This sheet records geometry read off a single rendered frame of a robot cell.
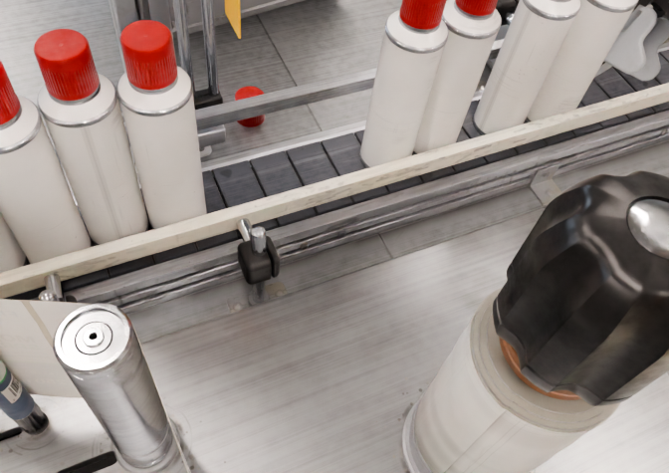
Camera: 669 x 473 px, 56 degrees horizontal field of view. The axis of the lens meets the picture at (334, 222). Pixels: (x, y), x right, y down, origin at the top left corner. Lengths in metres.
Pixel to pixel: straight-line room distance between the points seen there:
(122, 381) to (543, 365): 0.20
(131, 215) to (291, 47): 0.37
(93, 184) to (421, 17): 0.28
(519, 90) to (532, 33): 0.06
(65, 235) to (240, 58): 0.37
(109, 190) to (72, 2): 0.44
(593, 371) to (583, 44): 0.42
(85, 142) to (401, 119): 0.27
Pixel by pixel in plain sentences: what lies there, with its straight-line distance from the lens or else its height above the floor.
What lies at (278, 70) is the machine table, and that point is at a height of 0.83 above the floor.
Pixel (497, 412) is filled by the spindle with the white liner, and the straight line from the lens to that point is 0.35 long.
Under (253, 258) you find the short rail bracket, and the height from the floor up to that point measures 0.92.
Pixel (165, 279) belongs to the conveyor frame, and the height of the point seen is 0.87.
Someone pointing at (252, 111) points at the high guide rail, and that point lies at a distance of 0.57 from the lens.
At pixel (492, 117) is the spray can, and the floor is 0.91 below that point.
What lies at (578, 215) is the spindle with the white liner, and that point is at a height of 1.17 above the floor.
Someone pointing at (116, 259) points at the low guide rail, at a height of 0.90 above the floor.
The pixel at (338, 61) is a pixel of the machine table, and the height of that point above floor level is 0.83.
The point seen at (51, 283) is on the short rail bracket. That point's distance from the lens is 0.54.
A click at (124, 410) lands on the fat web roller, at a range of 0.38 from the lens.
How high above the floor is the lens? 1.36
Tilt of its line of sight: 55 degrees down
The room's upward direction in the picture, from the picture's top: 10 degrees clockwise
